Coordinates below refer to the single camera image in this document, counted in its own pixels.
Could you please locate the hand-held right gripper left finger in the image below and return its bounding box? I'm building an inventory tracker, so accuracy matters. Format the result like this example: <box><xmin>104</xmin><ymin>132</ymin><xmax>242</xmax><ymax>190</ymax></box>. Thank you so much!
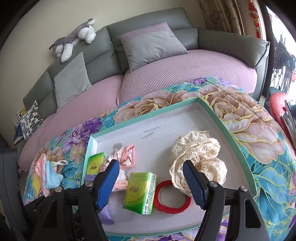
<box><xmin>22</xmin><ymin>159</ymin><xmax>120</xmax><ymax>241</ymax></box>

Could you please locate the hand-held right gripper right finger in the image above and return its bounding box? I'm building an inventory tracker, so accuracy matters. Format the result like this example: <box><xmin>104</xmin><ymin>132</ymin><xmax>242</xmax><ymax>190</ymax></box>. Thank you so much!
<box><xmin>183</xmin><ymin>160</ymin><xmax>271</xmax><ymax>241</ymax></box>

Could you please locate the pink sock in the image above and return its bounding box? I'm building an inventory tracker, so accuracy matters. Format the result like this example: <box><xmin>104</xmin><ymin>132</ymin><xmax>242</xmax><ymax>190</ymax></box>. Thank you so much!
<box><xmin>111</xmin><ymin>170</ymin><xmax>129</xmax><ymax>193</ymax></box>

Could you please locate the green tissue pack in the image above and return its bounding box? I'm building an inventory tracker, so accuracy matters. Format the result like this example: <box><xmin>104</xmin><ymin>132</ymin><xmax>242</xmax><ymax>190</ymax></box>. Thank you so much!
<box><xmin>85</xmin><ymin>152</ymin><xmax>109</xmax><ymax>183</ymax></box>
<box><xmin>122</xmin><ymin>171</ymin><xmax>157</xmax><ymax>215</ymax></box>

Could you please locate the lavender tissue pack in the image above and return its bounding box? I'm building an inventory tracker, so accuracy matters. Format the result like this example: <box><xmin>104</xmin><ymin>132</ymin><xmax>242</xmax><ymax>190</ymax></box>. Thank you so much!
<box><xmin>85</xmin><ymin>176</ymin><xmax>115</xmax><ymax>225</ymax></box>

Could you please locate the pink lace garment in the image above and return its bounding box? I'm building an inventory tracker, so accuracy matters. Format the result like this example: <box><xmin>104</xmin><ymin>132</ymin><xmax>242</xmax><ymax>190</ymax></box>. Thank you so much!
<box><xmin>105</xmin><ymin>145</ymin><xmax>136</xmax><ymax>172</ymax></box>

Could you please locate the cream lace cloth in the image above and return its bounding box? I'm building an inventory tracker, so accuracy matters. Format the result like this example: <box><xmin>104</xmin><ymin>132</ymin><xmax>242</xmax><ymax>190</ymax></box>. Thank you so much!
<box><xmin>169</xmin><ymin>130</ymin><xmax>228</xmax><ymax>197</ymax></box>

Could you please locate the red ribbon ring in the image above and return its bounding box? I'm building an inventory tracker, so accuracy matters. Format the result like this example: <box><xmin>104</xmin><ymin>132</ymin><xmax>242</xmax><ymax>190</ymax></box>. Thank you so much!
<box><xmin>154</xmin><ymin>179</ymin><xmax>192</xmax><ymax>212</ymax></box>

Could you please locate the teal shallow cardboard box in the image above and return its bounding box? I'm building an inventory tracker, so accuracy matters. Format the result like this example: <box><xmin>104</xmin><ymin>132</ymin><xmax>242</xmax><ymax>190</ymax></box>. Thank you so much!
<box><xmin>81</xmin><ymin>97</ymin><xmax>258</xmax><ymax>237</ymax></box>

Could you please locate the blue face mask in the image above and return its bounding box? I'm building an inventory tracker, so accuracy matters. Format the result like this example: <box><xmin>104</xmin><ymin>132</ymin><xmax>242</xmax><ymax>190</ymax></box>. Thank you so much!
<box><xmin>45</xmin><ymin>160</ymin><xmax>68</xmax><ymax>189</ymax></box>

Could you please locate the pink fluffy cloth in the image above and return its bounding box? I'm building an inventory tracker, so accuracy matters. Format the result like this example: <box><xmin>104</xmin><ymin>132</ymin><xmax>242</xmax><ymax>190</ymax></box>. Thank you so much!
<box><xmin>35</xmin><ymin>156</ymin><xmax>50</xmax><ymax>200</ymax></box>

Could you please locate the pink ribbed seat cushion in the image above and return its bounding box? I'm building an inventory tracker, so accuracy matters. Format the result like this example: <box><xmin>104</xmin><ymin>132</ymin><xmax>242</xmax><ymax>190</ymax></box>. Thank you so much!
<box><xmin>18</xmin><ymin>75</ymin><xmax>124</xmax><ymax>173</ymax></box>
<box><xmin>117</xmin><ymin>49</ymin><xmax>258</xmax><ymax>106</ymax></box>

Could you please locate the dark grey cabinet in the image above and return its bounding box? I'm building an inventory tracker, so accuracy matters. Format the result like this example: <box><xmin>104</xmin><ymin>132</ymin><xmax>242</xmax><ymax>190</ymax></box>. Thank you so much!
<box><xmin>0</xmin><ymin>147</ymin><xmax>25</xmax><ymax>241</ymax></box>

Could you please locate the black and white patterned pillow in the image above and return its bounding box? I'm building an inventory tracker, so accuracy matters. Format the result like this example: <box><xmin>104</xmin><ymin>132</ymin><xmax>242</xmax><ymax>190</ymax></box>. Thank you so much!
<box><xmin>20</xmin><ymin>100</ymin><xmax>44</xmax><ymax>142</ymax></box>

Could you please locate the dark blue cloth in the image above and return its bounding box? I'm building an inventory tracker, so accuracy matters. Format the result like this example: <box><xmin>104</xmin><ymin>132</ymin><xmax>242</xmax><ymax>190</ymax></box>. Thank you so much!
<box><xmin>13</xmin><ymin>126</ymin><xmax>25</xmax><ymax>145</ymax></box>

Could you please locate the plain grey pillow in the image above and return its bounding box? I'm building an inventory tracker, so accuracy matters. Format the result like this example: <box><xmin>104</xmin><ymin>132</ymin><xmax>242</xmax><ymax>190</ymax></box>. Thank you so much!
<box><xmin>54</xmin><ymin>51</ymin><xmax>93</xmax><ymax>112</ymax></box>

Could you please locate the red plastic stool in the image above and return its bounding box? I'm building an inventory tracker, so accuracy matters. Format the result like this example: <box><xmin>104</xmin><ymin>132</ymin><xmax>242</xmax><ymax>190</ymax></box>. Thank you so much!
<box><xmin>269</xmin><ymin>91</ymin><xmax>293</xmax><ymax>130</ymax></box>

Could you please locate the grey pillow with pink band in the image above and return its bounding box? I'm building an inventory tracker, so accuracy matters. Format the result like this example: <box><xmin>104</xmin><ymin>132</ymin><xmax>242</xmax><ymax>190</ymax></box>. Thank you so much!
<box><xmin>119</xmin><ymin>22</ymin><xmax>190</xmax><ymax>72</ymax></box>

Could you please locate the black drying rack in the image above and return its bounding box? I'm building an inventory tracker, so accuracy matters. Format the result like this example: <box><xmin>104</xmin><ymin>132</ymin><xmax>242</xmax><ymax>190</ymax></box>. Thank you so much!
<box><xmin>273</xmin><ymin>35</ymin><xmax>296</xmax><ymax>93</ymax></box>

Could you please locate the grey and white plush dog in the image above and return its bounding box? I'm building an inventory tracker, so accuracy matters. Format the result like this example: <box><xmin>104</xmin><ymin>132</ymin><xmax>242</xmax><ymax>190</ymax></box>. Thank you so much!
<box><xmin>48</xmin><ymin>19</ymin><xmax>97</xmax><ymax>63</ymax></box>

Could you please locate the grey sofa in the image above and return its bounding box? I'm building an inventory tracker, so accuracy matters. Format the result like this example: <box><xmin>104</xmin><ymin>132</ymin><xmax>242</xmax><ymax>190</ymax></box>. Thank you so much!
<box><xmin>23</xmin><ymin>7</ymin><xmax>270</xmax><ymax>116</ymax></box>

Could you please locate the beige floral curtain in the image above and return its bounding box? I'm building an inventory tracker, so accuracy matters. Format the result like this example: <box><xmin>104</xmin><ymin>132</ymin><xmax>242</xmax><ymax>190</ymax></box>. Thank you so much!
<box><xmin>200</xmin><ymin>0</ymin><xmax>245</xmax><ymax>35</ymax></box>

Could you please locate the red hanging ornament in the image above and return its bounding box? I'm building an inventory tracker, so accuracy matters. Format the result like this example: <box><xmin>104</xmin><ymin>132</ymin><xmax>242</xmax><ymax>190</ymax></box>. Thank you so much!
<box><xmin>248</xmin><ymin>0</ymin><xmax>263</xmax><ymax>37</ymax></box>

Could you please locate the silver metal frame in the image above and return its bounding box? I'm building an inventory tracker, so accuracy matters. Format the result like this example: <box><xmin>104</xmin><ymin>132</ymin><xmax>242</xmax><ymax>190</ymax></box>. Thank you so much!
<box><xmin>281</xmin><ymin>100</ymin><xmax>296</xmax><ymax>144</ymax></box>

